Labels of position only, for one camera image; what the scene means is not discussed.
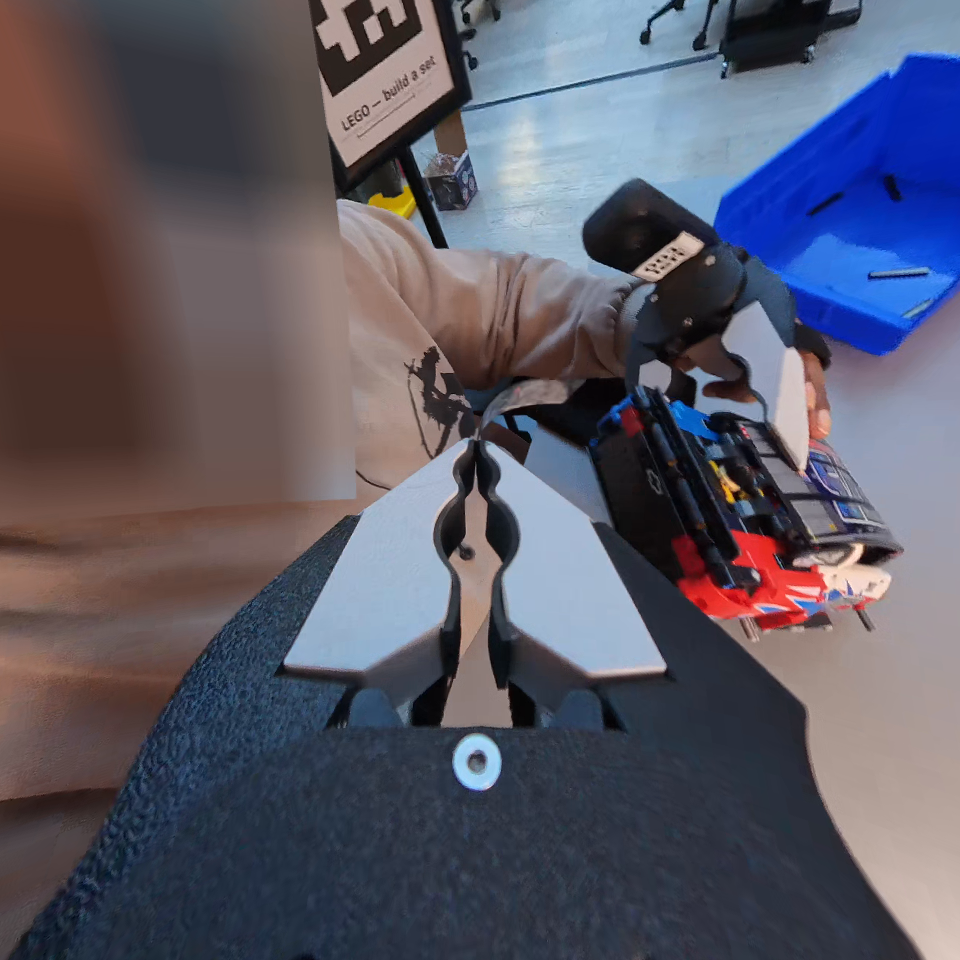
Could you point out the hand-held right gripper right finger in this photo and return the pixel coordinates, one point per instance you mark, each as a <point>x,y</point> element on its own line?
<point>577,600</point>

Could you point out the red blue lego car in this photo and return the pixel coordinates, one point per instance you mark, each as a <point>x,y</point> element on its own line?
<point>750,577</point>

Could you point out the person's left hand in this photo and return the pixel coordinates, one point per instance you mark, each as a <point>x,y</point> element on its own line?
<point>820,405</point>

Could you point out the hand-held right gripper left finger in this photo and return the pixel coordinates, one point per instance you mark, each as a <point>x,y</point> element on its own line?
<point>375,600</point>

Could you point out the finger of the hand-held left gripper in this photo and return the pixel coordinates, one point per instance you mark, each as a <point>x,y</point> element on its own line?
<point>716,360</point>
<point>780,382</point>

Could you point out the blue plastic bin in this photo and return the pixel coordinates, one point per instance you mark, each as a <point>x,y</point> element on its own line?
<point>847,247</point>

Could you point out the person's left forearm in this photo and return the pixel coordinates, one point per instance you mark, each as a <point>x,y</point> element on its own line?
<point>487,315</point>

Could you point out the small open printed box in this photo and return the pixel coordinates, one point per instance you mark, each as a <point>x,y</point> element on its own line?
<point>454,184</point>

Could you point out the black framed marker sign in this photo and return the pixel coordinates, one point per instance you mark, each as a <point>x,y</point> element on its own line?
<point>390,105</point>

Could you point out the person's beige hoodie torso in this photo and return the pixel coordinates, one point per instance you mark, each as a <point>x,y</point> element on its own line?
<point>150,637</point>

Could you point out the black rolling cart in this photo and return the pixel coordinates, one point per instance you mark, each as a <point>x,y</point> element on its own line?
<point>780,34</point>

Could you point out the shiny sticker strip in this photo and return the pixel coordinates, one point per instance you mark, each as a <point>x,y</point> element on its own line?
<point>540,391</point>

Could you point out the yellow object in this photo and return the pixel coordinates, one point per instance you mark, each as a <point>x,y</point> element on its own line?
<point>394,204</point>

